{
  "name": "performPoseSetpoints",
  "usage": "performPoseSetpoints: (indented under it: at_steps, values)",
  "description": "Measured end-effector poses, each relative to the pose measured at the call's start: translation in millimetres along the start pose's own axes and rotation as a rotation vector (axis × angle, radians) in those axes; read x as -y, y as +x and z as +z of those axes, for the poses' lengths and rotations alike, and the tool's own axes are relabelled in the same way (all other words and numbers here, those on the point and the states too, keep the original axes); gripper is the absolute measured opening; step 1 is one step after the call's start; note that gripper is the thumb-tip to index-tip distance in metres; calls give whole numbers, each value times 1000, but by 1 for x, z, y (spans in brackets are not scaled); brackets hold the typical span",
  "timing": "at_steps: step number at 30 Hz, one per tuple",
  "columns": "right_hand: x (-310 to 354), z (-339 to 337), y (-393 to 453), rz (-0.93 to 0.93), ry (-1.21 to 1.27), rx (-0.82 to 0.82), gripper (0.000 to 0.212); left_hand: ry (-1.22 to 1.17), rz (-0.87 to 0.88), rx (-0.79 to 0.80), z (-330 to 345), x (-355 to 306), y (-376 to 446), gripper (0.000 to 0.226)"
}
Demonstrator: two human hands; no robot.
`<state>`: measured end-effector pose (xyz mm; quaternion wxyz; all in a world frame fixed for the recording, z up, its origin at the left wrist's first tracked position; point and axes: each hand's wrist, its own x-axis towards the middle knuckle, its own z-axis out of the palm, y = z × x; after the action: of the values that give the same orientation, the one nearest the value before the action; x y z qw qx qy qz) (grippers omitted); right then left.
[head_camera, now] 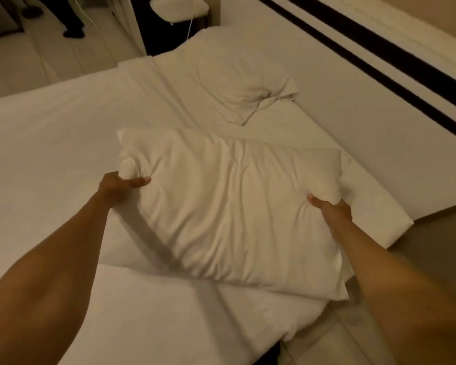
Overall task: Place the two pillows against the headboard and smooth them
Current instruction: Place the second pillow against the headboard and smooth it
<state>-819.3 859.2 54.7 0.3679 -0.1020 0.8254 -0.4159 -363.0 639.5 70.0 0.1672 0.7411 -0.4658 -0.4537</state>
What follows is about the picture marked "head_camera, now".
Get person's left hand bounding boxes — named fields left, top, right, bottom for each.
left=98, top=171, right=152, bottom=209

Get person's right hand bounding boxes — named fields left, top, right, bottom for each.
left=307, top=194, right=353, bottom=227

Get large white pillow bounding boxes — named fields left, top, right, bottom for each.
left=116, top=128, right=356, bottom=301

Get person's right forearm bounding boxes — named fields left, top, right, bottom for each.
left=329, top=218, right=456, bottom=365

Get person's left forearm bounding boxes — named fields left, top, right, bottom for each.
left=0, top=194, right=112, bottom=365

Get white bed sheet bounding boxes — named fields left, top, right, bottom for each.
left=0, top=26, right=415, bottom=365

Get white headboard with black stripe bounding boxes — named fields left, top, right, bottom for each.
left=220, top=0, right=456, bottom=221

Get flat white pillow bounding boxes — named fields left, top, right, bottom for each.
left=175, top=27, right=299, bottom=126

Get dark bedside table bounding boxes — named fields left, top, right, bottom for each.
left=129, top=0, right=210, bottom=57

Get white lamp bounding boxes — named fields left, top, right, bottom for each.
left=149, top=0, right=210, bottom=25

